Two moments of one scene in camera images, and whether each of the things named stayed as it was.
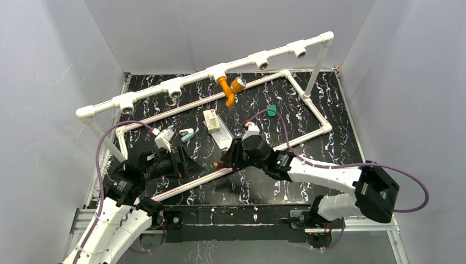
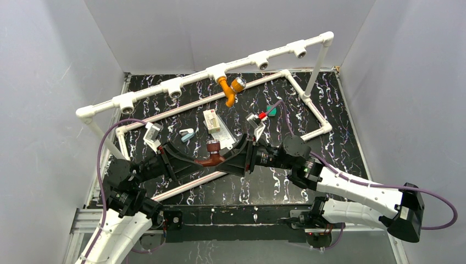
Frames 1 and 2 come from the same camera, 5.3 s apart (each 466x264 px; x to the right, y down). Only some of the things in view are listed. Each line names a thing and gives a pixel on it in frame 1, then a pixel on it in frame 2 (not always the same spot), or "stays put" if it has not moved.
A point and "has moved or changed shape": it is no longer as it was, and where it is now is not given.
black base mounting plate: [233, 222] stays put
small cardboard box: [212, 121] stays put
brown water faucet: [218, 165] has moved or changed shape
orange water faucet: [237, 86] stays put
